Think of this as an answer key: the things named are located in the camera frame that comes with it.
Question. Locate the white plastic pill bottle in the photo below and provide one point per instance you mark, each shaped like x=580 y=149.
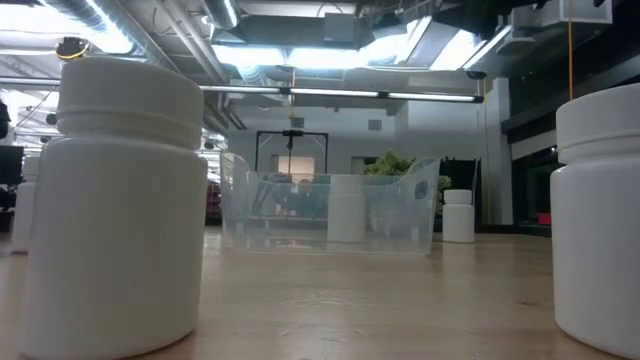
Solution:
x=600 y=225
x=24 y=220
x=346 y=215
x=458 y=220
x=115 y=225

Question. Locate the clear plastic basket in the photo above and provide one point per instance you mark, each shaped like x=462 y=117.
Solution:
x=235 y=200

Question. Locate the person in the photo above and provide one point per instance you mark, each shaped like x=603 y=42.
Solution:
x=305 y=197

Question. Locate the green potted succulent plant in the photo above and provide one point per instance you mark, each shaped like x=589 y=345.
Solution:
x=390 y=164

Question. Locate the long ceiling light fixture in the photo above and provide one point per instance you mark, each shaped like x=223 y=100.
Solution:
x=330 y=92

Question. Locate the small red box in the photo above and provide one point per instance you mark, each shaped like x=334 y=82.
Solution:
x=543 y=219

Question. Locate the black computer monitor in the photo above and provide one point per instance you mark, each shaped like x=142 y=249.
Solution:
x=10 y=165

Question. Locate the black camera tripod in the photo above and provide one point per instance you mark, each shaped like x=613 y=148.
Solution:
x=292 y=133

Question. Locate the silver round air duct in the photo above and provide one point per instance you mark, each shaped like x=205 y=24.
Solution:
x=222 y=12

